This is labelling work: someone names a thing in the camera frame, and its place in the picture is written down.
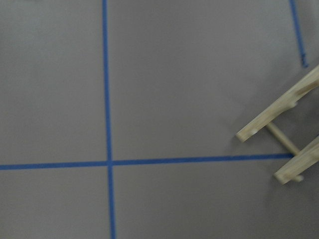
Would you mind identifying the wooden dish rack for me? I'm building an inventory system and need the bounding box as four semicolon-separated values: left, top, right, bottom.
236;66;319;185

